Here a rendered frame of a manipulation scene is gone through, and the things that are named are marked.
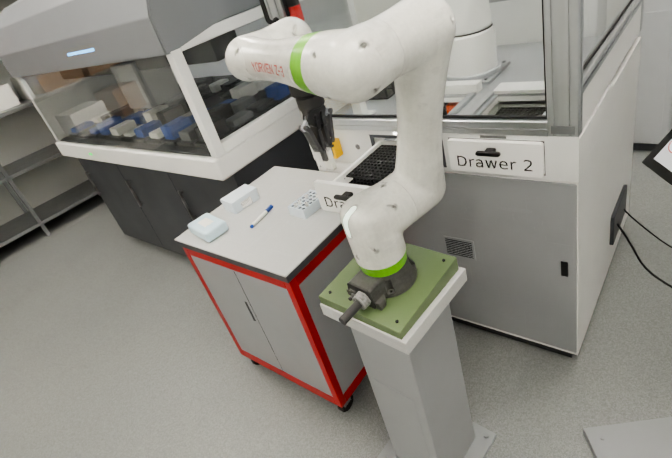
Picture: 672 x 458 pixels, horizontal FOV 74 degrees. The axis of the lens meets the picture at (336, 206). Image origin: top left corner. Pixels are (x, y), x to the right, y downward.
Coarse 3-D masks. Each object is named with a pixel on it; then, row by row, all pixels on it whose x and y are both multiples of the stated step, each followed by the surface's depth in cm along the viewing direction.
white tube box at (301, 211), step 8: (312, 192) 168; (296, 200) 165; (304, 200) 164; (312, 200) 162; (288, 208) 163; (296, 208) 160; (304, 208) 160; (312, 208) 160; (296, 216) 162; (304, 216) 159
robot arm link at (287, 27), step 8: (272, 24) 110; (280, 24) 109; (288, 24) 110; (296, 24) 110; (304, 24) 111; (272, 32) 108; (280, 32) 108; (288, 32) 109; (296, 32) 110; (304, 32) 111
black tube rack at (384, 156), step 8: (376, 152) 157; (384, 152) 155; (392, 152) 155; (368, 160) 153; (376, 160) 152; (384, 160) 150; (392, 160) 149; (360, 168) 150; (368, 168) 148; (376, 168) 148; (384, 168) 146; (392, 168) 144; (384, 176) 141; (360, 184) 147; (368, 184) 146
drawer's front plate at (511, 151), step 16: (448, 144) 144; (464, 144) 141; (480, 144) 137; (496, 144) 134; (512, 144) 131; (528, 144) 128; (464, 160) 144; (496, 160) 137; (512, 160) 134; (528, 176) 134
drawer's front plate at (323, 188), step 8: (320, 184) 143; (328, 184) 140; (336, 184) 139; (344, 184) 137; (352, 184) 136; (320, 192) 145; (328, 192) 143; (336, 192) 140; (320, 200) 148; (328, 200) 145; (336, 200) 142; (328, 208) 147; (336, 208) 145
